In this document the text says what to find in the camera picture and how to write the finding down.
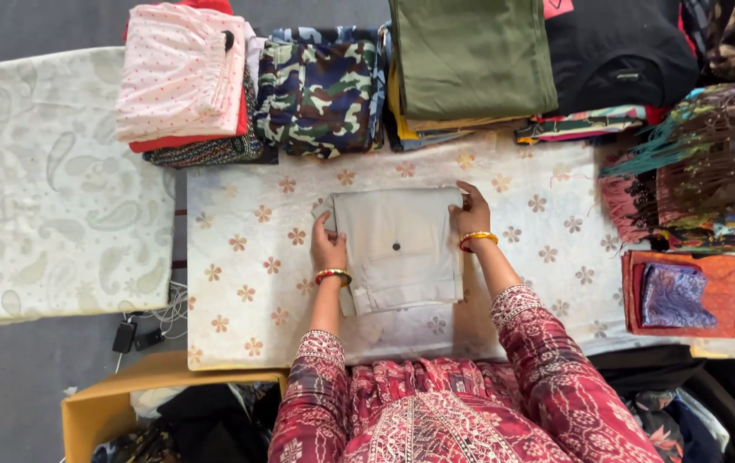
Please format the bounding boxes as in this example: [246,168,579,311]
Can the olive green folded trousers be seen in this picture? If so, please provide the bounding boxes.
[388,0,560,122]

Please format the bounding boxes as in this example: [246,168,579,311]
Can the cardboard box with clothes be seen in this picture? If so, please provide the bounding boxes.
[60,350,290,463]

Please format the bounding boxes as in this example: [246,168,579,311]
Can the orange folded cloth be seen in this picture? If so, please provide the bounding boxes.
[621,250,735,340]

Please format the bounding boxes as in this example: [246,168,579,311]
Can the person's left hand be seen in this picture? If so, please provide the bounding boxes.
[311,211,349,274]

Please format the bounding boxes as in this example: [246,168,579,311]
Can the green camouflage folded garment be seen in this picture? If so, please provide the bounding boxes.
[254,39,386,160]

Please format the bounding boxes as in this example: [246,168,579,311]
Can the blue camouflage folded garment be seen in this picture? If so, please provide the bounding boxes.
[268,26,390,150]

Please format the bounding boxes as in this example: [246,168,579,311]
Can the yellow folded garment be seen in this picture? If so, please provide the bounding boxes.
[386,59,529,142]

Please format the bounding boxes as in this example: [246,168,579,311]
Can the white cables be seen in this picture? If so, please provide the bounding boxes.
[114,282,189,375]

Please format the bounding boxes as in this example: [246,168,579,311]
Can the multicoloured striped folded garment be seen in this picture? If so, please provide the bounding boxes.
[514,105,650,145]

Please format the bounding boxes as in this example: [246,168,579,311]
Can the beige trousers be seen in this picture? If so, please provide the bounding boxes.
[312,186,466,316]

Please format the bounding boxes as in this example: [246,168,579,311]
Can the white cloth with orange flowers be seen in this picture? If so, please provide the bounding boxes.
[185,130,735,373]

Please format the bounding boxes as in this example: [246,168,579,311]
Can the black folded garment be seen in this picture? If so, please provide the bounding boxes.
[543,0,701,118]

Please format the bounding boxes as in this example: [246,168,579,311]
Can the blue purple paisley cloth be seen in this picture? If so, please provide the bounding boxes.
[639,262,719,329]

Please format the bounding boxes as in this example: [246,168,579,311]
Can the pink dotted folded garment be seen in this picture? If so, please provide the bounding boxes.
[114,3,248,144]

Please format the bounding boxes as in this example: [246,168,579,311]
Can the person's right hand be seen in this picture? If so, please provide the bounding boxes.
[449,180,496,239]

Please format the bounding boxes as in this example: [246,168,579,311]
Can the heap of dark clothes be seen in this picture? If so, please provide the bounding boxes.
[589,329,735,463]

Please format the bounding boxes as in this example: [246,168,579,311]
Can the black charger block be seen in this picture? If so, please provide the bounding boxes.
[112,321,138,355]
[133,328,165,352]

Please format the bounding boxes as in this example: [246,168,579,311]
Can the dark speckled folded garment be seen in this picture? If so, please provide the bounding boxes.
[143,64,279,170]

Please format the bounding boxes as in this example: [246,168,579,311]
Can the red folded garment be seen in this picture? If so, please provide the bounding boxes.
[122,0,250,154]

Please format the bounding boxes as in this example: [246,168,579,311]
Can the brown fringed scarf heap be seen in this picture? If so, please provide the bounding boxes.
[597,81,735,252]

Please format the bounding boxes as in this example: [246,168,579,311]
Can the white paisley mattress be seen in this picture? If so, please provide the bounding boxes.
[0,46,177,331]

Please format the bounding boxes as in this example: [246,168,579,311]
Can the person's maroon patterned dress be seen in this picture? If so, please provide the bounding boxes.
[268,283,665,463]

